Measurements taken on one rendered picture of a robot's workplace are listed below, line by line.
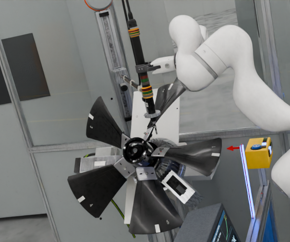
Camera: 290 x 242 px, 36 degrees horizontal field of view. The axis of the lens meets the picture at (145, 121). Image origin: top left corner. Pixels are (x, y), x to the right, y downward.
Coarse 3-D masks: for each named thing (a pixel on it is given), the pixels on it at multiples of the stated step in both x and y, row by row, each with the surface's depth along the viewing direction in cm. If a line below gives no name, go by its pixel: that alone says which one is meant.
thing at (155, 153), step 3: (159, 147) 195; (162, 147) 194; (165, 147) 194; (168, 147) 194; (156, 150) 192; (162, 150) 192; (165, 150) 191; (153, 153) 190; (156, 153) 189; (159, 153) 189; (162, 153) 189; (165, 153) 188; (156, 156) 187; (159, 156) 186; (162, 156) 186
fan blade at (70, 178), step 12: (108, 168) 194; (72, 180) 197; (84, 180) 196; (96, 180) 195; (108, 180) 195; (120, 180) 196; (72, 192) 198; (84, 192) 197; (96, 192) 197; (108, 192) 197; (84, 204) 197; (96, 204) 197; (108, 204) 198; (96, 216) 198
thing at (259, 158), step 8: (248, 144) 207; (248, 152) 200; (256, 152) 198; (264, 152) 197; (272, 152) 212; (248, 160) 201; (256, 160) 200; (264, 160) 198; (248, 168) 202; (256, 168) 201
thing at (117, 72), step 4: (116, 68) 245; (120, 68) 244; (124, 68) 240; (112, 72) 242; (116, 72) 237; (120, 72) 237; (124, 72) 238; (116, 76) 237; (120, 76) 238; (116, 80) 238; (120, 80) 238
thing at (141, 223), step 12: (144, 180) 187; (156, 180) 190; (144, 192) 184; (156, 192) 186; (144, 204) 182; (156, 204) 183; (168, 204) 185; (132, 216) 179; (144, 216) 179; (156, 216) 180; (168, 216) 182; (132, 228) 177; (144, 228) 178; (168, 228) 179
